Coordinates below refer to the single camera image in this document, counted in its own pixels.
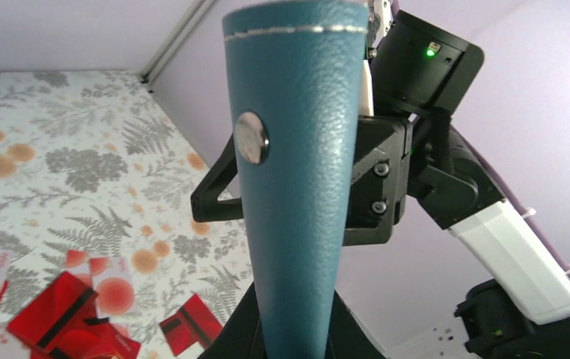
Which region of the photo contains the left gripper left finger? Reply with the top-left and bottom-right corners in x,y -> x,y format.
205,283 -> 266,359

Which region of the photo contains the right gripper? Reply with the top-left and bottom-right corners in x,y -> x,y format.
343,116 -> 412,246

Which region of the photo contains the white card red dot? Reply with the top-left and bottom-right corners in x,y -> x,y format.
90,257 -> 136,317

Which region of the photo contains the teal leather card holder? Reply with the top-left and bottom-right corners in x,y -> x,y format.
222,1 -> 369,358

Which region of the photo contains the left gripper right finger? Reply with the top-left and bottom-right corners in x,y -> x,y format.
327,292 -> 386,359

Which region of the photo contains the red card centre pile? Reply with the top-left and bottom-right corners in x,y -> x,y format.
7,271 -> 97,352

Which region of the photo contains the red card top pile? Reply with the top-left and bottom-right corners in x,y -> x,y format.
49,323 -> 141,359

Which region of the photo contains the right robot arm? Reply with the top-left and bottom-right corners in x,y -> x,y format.
191,1 -> 570,358

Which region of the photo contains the floral table mat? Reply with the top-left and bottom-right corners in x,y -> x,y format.
0,70 -> 251,358

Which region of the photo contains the red card right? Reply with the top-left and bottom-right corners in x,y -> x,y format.
159,294 -> 222,357

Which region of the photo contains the red card pile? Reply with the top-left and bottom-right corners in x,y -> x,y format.
7,271 -> 97,352
49,323 -> 141,359

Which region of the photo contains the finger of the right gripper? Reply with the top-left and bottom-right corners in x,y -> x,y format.
190,135 -> 244,222

